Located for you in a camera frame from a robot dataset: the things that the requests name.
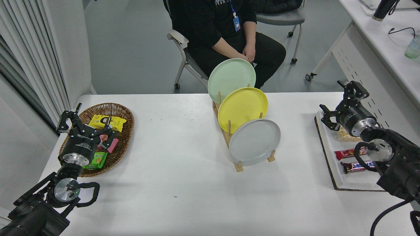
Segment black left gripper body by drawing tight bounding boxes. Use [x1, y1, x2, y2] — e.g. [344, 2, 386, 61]
[61, 128, 99, 157]

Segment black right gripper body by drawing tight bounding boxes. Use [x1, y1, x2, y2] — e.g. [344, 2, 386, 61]
[338, 103, 376, 135]

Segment grey plate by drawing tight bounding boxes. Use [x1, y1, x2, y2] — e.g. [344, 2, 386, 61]
[229, 119, 281, 167]

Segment yellow plate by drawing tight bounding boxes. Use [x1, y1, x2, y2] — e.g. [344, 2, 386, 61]
[218, 87, 269, 134]

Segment wooden plate rack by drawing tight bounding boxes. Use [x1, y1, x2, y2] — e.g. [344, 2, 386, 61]
[212, 84, 276, 173]

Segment pale green plate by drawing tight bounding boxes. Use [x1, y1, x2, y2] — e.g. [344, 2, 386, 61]
[207, 58, 256, 105]

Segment person's left hand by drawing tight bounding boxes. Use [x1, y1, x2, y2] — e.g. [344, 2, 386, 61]
[242, 44, 256, 64]

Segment red white snack packet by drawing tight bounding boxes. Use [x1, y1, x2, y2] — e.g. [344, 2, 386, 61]
[97, 134, 111, 150]

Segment yellow snack packet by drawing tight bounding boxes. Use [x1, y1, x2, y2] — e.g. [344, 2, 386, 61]
[89, 114, 127, 132]

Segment brown wicker basket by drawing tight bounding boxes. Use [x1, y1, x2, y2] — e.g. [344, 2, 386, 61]
[58, 103, 135, 178]

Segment green snack packet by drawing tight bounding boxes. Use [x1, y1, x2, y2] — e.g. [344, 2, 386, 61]
[82, 151, 108, 169]

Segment pale cracker snack packet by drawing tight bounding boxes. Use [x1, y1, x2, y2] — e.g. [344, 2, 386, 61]
[335, 126, 363, 142]

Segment white rectangular tray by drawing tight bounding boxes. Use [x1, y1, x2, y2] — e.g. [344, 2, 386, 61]
[314, 110, 388, 191]

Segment red snack bar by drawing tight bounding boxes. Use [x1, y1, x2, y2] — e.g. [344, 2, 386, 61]
[334, 147, 368, 161]

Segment brown Snickers bar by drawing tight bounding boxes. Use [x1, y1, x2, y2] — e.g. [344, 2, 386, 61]
[340, 161, 376, 174]

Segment white perforated desk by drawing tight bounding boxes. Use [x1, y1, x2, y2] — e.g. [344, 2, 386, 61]
[305, 0, 420, 145]

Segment clear green bottle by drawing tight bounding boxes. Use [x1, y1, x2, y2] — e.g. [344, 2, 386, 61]
[405, 35, 420, 60]

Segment black flask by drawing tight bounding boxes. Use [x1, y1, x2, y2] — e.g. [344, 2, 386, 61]
[373, 0, 398, 21]

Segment white vertical blinds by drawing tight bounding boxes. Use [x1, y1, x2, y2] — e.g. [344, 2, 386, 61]
[0, 0, 71, 133]

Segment grey wheeled chair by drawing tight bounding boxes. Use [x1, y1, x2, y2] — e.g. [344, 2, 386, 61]
[256, 5, 306, 64]

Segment black jacket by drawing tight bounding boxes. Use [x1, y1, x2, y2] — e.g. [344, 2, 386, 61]
[255, 0, 303, 14]

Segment grey chair with white armrest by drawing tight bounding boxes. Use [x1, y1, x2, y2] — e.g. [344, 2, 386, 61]
[163, 0, 210, 91]

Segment person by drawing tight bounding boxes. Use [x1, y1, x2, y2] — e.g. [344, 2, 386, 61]
[163, 0, 286, 89]

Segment thin black cable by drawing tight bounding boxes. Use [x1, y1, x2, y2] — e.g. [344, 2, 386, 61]
[388, 27, 416, 38]

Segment blue lanyard badge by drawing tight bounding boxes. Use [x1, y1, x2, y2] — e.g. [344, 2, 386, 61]
[229, 0, 242, 32]

